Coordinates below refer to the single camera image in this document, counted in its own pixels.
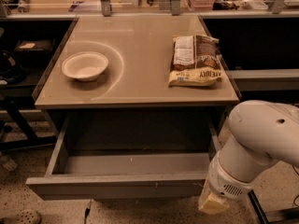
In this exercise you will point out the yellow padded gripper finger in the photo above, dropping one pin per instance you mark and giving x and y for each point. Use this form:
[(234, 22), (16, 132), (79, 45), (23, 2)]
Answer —
[(210, 202)]

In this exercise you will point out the black side table frame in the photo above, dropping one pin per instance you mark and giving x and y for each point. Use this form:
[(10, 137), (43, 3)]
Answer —
[(32, 140)]

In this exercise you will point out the white paper bowl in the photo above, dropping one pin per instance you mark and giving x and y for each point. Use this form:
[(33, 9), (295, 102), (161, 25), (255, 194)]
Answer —
[(85, 66)]

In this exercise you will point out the grey top drawer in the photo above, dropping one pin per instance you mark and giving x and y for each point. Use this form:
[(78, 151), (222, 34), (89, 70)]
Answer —
[(110, 155)]

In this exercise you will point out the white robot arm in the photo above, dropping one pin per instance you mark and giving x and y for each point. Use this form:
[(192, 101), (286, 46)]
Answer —
[(262, 134)]

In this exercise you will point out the black metal stand base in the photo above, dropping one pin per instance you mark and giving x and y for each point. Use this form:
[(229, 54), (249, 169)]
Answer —
[(283, 216)]

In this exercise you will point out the left metal frame post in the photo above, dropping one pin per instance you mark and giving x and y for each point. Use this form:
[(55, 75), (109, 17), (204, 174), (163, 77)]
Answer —
[(105, 0)]

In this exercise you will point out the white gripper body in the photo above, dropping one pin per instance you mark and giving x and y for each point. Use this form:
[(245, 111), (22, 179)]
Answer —
[(224, 180)]

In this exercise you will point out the black box on shelf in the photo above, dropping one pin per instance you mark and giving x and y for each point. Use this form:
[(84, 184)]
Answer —
[(34, 53)]

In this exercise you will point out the white perforated shoe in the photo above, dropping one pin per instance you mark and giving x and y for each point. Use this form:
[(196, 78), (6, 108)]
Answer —
[(24, 217)]

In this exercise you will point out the grey drawer cabinet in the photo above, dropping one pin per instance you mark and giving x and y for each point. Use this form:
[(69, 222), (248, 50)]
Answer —
[(139, 52)]

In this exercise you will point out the brown yellow snack bag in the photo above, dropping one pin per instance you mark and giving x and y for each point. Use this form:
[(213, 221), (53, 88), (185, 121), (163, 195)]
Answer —
[(194, 61)]

